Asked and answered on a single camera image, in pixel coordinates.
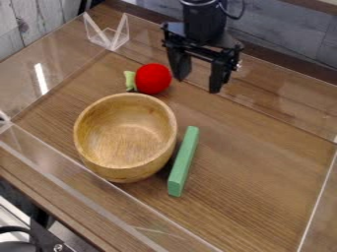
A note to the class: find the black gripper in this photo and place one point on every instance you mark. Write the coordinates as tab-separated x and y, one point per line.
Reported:
220	51

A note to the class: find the red plush fruit green leaf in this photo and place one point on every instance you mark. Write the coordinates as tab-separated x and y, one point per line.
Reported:
150	80

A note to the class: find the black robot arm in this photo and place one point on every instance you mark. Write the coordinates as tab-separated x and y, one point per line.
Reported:
200	37

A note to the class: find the wooden bowl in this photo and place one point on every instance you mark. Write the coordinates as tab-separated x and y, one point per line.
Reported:
125	136

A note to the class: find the green rectangular block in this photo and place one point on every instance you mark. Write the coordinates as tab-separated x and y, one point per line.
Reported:
182	163

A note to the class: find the clear acrylic triangle bracket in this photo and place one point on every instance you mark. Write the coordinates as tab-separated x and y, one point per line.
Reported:
109	38

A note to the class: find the clear acrylic tray wall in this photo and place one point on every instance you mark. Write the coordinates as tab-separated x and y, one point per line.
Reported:
261	192

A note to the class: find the black metal stand bracket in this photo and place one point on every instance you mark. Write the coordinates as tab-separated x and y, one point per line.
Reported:
49	242

